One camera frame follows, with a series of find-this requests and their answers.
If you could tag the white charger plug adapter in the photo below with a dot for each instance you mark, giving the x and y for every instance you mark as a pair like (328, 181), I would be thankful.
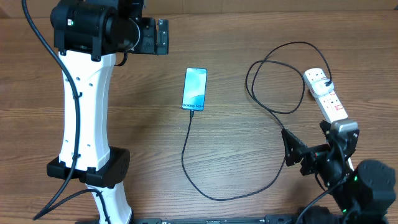
(321, 88)

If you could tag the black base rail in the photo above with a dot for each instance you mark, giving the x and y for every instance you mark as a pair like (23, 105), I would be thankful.
(268, 219)

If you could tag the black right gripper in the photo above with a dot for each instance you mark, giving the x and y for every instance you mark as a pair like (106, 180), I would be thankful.
(291, 150)

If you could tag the blue Samsung Galaxy smartphone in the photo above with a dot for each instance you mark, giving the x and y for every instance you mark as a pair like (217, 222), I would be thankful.
(194, 89)

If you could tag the white power strip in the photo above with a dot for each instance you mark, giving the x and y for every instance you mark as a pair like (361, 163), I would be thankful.
(330, 106)

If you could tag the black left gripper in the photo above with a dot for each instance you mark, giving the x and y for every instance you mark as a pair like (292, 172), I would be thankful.
(149, 46)

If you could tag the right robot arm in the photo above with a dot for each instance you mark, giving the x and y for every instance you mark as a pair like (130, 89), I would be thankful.
(363, 194)

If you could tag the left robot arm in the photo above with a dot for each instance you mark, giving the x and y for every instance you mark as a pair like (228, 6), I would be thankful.
(88, 36)

